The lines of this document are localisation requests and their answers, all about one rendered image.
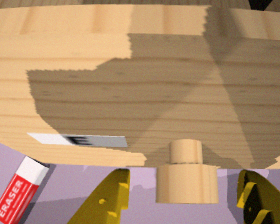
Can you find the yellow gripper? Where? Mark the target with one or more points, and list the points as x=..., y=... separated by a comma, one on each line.
x=259, y=199

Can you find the red and white eraser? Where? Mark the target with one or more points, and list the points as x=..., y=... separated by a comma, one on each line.
x=21, y=190

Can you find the wooden drawer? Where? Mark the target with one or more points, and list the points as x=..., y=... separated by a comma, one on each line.
x=144, y=83

